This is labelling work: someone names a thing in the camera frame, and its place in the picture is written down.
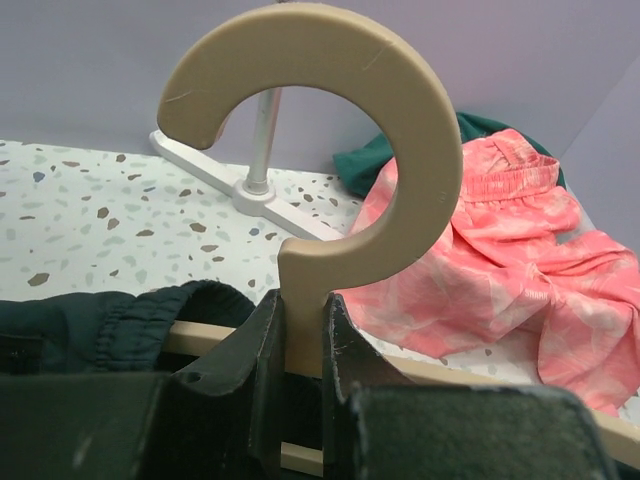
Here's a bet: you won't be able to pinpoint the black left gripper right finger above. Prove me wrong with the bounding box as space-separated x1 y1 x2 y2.
322 295 618 479

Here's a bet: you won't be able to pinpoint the white metal clothes rack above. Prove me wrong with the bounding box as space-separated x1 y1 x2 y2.
149 88 341 241

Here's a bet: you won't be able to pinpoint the dark navy shorts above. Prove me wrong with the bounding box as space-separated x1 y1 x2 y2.
1 280 255 375

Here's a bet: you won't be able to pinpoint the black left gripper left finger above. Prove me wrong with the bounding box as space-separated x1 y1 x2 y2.
1 290 286 479

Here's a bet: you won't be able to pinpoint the pink patterned shorts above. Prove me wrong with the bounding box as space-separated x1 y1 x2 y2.
342 129 639 414

